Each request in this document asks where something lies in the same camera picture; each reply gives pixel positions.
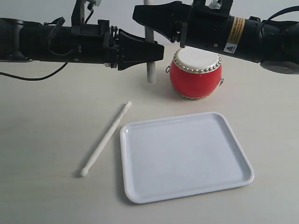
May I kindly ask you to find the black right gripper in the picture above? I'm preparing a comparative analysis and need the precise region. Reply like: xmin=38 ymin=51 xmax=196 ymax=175
xmin=132 ymin=1 xmax=230 ymax=49

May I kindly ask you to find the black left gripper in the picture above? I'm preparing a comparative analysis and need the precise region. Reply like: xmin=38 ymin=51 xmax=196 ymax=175
xmin=71 ymin=20 xmax=164 ymax=70

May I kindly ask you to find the white drumstick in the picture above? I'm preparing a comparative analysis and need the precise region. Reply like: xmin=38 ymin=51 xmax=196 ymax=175
xmin=143 ymin=0 xmax=157 ymax=84
xmin=80 ymin=101 xmax=132 ymax=177

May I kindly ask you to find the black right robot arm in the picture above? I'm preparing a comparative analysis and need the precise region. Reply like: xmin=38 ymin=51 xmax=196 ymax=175
xmin=132 ymin=0 xmax=299 ymax=75

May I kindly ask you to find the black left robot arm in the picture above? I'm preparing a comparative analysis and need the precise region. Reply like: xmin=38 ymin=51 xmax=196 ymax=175
xmin=0 ymin=17 xmax=164 ymax=70

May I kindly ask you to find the small red drum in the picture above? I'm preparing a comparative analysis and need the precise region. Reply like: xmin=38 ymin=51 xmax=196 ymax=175
xmin=165 ymin=47 xmax=224 ymax=100

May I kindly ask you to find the white plastic tray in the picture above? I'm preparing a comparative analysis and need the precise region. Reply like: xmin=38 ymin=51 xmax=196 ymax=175
xmin=120 ymin=112 xmax=254 ymax=204

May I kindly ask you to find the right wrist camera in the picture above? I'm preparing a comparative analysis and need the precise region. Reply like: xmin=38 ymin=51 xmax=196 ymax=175
xmin=192 ymin=0 xmax=233 ymax=17

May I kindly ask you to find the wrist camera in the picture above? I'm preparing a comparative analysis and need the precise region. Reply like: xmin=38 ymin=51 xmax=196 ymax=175
xmin=71 ymin=0 xmax=102 ymax=28
xmin=192 ymin=0 xmax=233 ymax=17

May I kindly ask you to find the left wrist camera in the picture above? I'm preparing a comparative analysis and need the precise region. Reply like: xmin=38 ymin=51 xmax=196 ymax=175
xmin=71 ymin=0 xmax=102 ymax=28

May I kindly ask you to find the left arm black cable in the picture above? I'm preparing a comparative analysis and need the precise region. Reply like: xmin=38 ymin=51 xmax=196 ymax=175
xmin=0 ymin=62 xmax=68 ymax=82

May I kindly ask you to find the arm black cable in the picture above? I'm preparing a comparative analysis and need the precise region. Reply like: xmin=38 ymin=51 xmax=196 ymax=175
xmin=261 ymin=6 xmax=299 ymax=26
xmin=0 ymin=62 xmax=68 ymax=82

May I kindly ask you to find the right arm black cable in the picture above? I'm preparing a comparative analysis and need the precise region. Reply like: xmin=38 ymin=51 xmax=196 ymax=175
xmin=261 ymin=6 xmax=299 ymax=26

